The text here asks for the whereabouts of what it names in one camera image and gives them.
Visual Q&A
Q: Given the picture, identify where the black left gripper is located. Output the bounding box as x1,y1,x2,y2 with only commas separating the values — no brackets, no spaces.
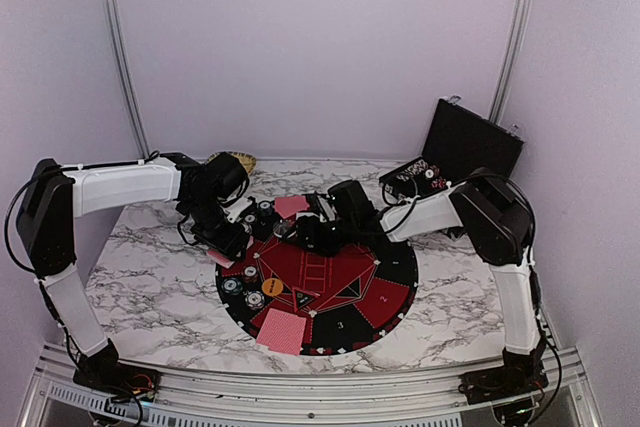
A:
183,195,249,262

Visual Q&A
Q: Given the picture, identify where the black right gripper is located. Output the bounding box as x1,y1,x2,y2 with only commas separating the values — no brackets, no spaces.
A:
281,217,356,259

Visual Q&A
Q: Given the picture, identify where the red playing card deck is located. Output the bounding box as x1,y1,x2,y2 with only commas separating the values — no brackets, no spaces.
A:
207,249,234,269

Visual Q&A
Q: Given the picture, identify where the clear round dealer button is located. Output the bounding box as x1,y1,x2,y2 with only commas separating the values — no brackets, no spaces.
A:
273,219,295,239

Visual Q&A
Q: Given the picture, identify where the dealt red card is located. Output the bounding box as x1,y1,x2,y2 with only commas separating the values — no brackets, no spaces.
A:
274,195,309,219
285,316,307,355
256,309,296,350

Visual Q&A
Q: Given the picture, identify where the small orange black chip pile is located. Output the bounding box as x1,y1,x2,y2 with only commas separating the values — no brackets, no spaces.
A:
242,265,259,283

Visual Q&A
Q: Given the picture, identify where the black triangular button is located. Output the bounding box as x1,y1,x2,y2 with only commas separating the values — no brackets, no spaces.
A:
292,287,318,312

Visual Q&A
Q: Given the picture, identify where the orange round blind button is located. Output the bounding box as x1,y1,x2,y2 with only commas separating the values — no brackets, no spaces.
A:
261,277,284,297

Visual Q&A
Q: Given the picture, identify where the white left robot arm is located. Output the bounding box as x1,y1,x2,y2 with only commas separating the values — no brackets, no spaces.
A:
3,152,250,392

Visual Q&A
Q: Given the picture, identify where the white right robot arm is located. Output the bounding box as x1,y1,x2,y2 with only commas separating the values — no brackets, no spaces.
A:
285,168,541,355

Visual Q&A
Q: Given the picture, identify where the round red black poker mat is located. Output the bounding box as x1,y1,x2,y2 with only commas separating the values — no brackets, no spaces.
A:
216,202,418,356

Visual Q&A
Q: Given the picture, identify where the woven bamboo tray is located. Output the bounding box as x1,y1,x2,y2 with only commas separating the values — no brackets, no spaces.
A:
229,152,257,176

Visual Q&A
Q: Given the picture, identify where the black poker chip case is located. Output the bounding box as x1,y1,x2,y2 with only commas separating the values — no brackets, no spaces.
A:
379,99,524,205

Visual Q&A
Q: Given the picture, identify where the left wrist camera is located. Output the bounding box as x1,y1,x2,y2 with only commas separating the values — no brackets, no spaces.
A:
223,196,255,223

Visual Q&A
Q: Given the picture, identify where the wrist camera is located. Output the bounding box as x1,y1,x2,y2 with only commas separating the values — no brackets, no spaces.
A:
305,193,336,222
223,196,255,223

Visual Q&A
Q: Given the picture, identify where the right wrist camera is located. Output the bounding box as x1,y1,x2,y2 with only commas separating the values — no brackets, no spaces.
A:
305,193,336,222

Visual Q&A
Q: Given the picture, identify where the aluminium front rail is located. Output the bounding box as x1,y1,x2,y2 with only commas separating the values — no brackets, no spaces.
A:
17,344,602,426

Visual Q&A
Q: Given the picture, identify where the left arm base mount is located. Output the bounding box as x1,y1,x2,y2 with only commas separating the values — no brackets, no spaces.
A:
73,340,160,401

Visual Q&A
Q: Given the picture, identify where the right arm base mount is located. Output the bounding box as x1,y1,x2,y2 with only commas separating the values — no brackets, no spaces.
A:
458,339,549,405

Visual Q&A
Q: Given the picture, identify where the left aluminium wall post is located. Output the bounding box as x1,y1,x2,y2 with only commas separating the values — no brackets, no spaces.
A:
103,0,151,157

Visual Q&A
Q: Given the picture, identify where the aluminium wall post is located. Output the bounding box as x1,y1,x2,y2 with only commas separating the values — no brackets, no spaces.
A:
489,0,533,124
103,0,151,157

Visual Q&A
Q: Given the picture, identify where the right aluminium wall post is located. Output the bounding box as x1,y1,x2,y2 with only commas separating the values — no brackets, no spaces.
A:
489,0,533,124

